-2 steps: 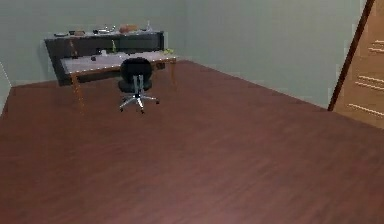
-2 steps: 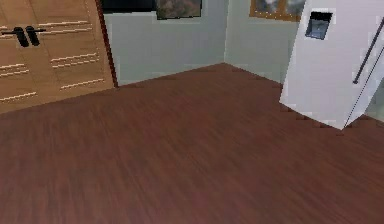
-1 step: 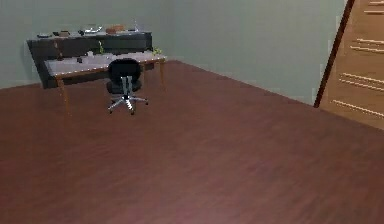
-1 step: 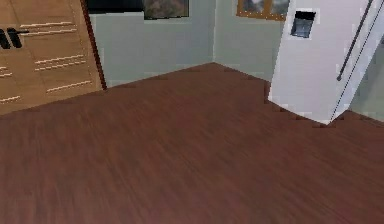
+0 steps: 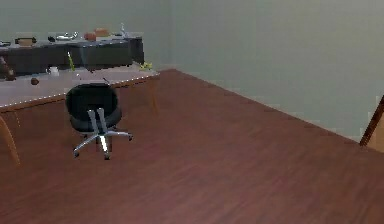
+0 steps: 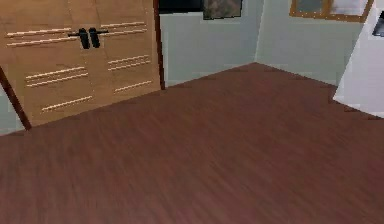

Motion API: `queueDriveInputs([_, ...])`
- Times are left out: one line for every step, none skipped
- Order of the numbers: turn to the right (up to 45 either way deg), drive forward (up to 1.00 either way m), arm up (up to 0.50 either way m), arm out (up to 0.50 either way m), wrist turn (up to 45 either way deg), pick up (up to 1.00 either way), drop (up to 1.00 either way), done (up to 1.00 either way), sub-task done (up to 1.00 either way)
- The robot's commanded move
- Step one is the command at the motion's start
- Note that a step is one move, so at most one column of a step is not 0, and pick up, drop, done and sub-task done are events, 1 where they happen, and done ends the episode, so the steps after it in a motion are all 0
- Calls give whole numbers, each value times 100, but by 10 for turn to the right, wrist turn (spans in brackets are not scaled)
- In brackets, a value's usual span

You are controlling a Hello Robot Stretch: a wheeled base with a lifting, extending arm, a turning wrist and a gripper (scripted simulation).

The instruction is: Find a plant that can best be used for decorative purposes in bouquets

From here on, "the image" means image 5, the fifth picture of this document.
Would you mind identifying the dark low cabinet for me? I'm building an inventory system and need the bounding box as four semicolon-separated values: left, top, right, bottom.
0;35;146;80

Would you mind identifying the pale wooden desk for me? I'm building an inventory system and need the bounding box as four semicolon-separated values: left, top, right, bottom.
0;63;161;167

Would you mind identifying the tan box with black rim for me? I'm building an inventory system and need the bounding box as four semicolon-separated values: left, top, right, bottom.
14;36;38;47

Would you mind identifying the brown wooden door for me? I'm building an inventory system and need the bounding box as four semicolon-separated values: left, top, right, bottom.
359;95;384;154

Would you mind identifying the black swivel office chair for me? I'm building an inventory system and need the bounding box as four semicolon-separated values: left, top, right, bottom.
64;82;134;161

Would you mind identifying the silver curved object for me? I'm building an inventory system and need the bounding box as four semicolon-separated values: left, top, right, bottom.
55;31;80;42

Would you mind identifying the dark brown figurine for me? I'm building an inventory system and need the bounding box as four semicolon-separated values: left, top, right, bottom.
0;56;17;82

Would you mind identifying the yellow green pencil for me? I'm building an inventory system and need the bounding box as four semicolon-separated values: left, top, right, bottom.
67;51;76;72

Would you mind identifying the orange box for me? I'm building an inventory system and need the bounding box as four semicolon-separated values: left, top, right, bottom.
94;27;111;38

